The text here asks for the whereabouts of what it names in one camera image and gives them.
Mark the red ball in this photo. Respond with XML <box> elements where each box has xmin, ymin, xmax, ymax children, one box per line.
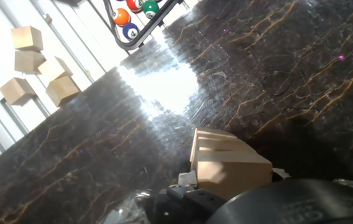
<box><xmin>126</xmin><ymin>0</ymin><xmax>144</xmax><ymax>13</ymax></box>

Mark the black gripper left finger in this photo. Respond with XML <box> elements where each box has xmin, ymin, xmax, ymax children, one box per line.
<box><xmin>156</xmin><ymin>170</ymin><xmax>227</xmax><ymax>224</ymax></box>

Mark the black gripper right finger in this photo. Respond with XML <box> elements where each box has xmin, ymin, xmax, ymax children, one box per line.
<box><xmin>271</xmin><ymin>167</ymin><xmax>291</xmax><ymax>182</ymax></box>

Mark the green ball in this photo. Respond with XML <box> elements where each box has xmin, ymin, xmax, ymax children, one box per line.
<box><xmin>142</xmin><ymin>0</ymin><xmax>160</xmax><ymax>19</ymax></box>

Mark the orange ball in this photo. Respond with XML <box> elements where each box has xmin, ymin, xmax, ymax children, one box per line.
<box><xmin>111</xmin><ymin>8</ymin><xmax>131</xmax><ymax>27</ymax></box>

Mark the blue ball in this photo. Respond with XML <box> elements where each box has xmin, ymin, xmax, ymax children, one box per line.
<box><xmin>122</xmin><ymin>22</ymin><xmax>140</xmax><ymax>40</ymax></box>

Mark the small wooden cube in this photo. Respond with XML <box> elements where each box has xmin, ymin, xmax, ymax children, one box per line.
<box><xmin>11</xmin><ymin>26</ymin><xmax>44</xmax><ymax>52</ymax></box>
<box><xmin>0</xmin><ymin>77</ymin><xmax>37</xmax><ymax>106</ymax></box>
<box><xmin>37</xmin><ymin>55</ymin><xmax>74</xmax><ymax>82</ymax></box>
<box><xmin>45</xmin><ymin>75</ymin><xmax>81</xmax><ymax>108</ymax></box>
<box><xmin>14</xmin><ymin>50</ymin><xmax>47</xmax><ymax>75</ymax></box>

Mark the black tray of balls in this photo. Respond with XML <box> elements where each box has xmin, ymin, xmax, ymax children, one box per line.
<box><xmin>103</xmin><ymin>0</ymin><xmax>183</xmax><ymax>52</ymax></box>

